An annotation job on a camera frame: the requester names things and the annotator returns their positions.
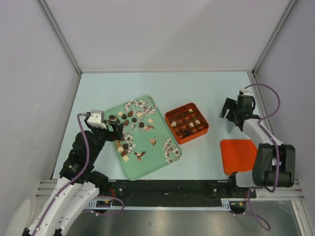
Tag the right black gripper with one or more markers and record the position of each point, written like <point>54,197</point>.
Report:
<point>230,104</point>

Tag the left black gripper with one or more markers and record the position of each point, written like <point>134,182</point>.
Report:
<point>116,133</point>

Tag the grey plastic tweezers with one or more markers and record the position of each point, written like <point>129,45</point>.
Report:
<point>229,127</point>

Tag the green floral tray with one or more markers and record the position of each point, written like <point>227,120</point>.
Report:
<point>149,148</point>

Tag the orange chocolate box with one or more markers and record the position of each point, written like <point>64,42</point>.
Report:
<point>182,132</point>

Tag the orange box lid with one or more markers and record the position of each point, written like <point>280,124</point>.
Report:
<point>237,155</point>

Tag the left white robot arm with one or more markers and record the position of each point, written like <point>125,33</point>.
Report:
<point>78,183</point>

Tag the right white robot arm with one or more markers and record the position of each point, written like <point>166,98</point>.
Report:
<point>274,163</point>

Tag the brown square chocolate low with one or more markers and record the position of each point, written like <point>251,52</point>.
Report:
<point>124,153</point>

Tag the white square chocolate low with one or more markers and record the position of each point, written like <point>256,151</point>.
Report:
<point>125,158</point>

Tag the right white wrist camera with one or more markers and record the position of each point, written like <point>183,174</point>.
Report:
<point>245,92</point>

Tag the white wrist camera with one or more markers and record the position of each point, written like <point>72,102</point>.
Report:
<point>95,119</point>
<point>245,92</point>

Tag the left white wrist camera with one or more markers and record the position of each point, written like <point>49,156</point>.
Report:
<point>95,119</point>

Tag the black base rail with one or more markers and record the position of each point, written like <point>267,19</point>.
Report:
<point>170,193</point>

